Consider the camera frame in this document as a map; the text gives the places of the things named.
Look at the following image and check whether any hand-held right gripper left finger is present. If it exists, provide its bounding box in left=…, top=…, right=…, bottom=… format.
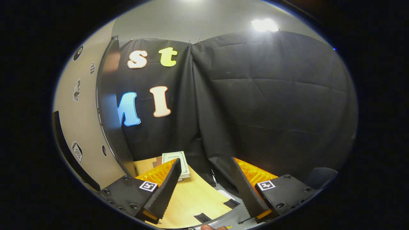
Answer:
left=97, top=158, right=182, bottom=224

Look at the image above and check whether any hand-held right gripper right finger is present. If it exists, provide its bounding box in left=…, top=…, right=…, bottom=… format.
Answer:
left=229, top=157, right=320, bottom=224

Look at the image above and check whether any pale green book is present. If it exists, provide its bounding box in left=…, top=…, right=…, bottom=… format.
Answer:
left=161, top=151, right=191, bottom=179

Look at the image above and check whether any dark chair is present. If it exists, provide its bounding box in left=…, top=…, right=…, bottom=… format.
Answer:
left=304, top=167, right=338, bottom=190

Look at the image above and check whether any black backdrop cloth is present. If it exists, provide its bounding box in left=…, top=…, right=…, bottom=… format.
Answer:
left=117, top=30, right=358, bottom=189

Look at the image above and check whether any narrow ceiling light panel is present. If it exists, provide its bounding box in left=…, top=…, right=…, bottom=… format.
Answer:
left=251, top=18, right=279, bottom=32

